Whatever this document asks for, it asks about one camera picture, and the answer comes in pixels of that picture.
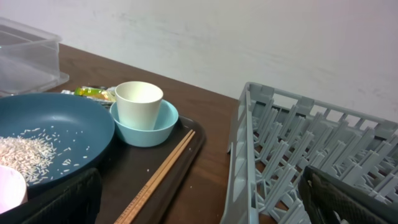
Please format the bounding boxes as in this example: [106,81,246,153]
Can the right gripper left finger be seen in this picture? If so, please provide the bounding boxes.
[1,168,102,224]

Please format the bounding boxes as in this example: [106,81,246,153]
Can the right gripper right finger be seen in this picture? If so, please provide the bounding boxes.
[298,166,397,224]

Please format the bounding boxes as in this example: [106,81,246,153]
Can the pink cup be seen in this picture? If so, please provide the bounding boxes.
[0,166,28,213]

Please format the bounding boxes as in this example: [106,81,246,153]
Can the pile of white rice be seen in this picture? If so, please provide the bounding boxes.
[0,126,91,187]

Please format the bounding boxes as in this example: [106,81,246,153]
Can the dark blue plate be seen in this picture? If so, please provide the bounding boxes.
[1,93,115,198]

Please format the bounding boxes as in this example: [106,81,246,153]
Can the white cup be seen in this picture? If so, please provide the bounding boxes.
[115,81,164,131]

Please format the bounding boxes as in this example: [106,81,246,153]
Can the grey dishwasher rack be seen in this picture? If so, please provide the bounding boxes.
[221,82,397,223]

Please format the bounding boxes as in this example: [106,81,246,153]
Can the left wooden chopstick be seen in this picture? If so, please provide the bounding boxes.
[113,129,194,224]

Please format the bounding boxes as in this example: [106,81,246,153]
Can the wooden chopstick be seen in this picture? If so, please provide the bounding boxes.
[113,129,194,224]
[119,131,197,224]

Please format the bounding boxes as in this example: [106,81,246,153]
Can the dark brown serving tray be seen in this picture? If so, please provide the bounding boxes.
[96,116,206,223]

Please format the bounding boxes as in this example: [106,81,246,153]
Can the right wooden chopstick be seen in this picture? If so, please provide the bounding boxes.
[119,131,197,224]

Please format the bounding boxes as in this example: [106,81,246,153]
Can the light blue small bowl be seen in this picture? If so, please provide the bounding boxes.
[109,100,179,147]

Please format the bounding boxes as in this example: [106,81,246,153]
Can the crumpled white tissue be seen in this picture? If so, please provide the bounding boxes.
[61,90,75,95]

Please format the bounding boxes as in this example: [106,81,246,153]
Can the green yellow snack wrapper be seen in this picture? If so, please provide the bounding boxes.
[74,87,116,103]

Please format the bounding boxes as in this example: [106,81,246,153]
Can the clear plastic bin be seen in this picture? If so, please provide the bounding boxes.
[1,17,69,96]

